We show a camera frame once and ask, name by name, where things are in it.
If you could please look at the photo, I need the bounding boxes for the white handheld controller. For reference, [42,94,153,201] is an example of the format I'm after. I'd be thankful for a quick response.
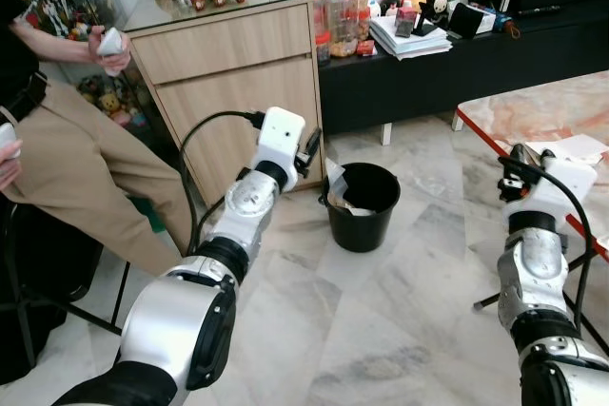
[98,27,126,78]
[0,123,19,158]

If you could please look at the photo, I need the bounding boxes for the light wooden cabinet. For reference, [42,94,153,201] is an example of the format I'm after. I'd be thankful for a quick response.
[125,0,325,205]

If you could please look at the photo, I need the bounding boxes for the person's left hand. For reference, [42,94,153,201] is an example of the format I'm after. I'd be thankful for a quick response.
[88,29,130,75]

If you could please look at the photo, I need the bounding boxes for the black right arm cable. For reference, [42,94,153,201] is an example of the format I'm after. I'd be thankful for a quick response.
[496,155,596,336]

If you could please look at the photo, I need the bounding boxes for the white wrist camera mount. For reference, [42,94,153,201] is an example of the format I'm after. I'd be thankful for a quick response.
[509,152,599,219]
[255,106,307,169]

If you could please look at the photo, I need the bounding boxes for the seated person tan trousers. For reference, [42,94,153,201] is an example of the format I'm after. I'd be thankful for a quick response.
[0,0,206,279]

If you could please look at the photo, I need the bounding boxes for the person's right hand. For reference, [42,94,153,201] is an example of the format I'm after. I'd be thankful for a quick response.
[0,138,24,194]

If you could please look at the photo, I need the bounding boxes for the black TV console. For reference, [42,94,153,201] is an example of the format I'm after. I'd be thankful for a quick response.
[317,0,609,145]

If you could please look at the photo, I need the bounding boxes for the pink marble table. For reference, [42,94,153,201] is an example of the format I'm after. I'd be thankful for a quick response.
[455,70,609,355]

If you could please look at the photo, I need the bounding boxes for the stack of white papers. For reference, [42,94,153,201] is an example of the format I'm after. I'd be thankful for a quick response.
[369,14,454,61]

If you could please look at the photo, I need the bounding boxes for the orange cable loop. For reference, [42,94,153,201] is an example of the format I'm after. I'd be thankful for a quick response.
[502,14,522,39]

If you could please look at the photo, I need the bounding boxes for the black rubbish bin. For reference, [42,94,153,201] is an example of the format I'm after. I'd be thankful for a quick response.
[325,162,403,254]

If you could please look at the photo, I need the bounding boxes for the large red-lid snack jar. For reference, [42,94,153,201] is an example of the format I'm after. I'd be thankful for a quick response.
[326,0,361,57]

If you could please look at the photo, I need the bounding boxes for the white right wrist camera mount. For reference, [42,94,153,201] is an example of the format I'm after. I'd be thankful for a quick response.
[509,152,599,219]

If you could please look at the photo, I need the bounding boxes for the black chair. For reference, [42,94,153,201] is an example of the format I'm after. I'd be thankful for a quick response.
[0,199,131,374]

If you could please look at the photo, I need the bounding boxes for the white folded paper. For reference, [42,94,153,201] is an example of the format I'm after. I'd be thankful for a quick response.
[544,134,609,166]

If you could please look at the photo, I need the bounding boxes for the small red-lid jar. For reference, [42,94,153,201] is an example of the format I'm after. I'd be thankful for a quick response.
[316,30,332,65]

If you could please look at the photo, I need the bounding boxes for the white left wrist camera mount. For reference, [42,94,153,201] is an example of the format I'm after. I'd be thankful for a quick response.
[255,106,307,169]

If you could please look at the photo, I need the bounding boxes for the small dark red box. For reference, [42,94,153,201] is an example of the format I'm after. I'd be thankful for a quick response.
[394,5,420,39]

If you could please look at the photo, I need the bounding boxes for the black leaning tablet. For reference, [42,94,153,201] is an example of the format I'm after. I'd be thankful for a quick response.
[447,2,484,42]

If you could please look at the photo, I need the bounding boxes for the orange-lid plastic jar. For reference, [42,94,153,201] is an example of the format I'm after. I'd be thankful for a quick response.
[354,0,372,41]

